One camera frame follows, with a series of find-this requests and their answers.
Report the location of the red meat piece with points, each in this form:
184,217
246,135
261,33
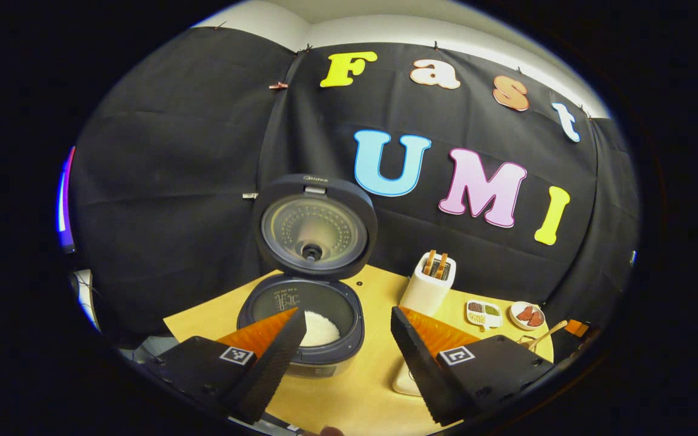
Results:
525,313
536,318

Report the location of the white divided bean dish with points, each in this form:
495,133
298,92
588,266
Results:
483,313

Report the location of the clear plastic container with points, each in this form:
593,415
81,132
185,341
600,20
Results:
406,381

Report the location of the white round plate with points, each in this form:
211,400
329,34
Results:
515,310

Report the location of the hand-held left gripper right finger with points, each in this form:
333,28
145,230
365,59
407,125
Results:
422,369

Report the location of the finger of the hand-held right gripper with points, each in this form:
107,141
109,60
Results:
577,328

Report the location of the dark grey rice cooker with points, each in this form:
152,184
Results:
315,224

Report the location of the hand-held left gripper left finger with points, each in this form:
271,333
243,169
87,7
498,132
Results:
267,369

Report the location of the wooden spoon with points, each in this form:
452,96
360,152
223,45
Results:
549,333

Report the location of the pink cloth clip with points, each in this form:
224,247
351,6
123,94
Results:
277,85

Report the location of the white toaster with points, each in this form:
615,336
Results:
425,293

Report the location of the bread slice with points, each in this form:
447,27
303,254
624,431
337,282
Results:
429,262
441,265

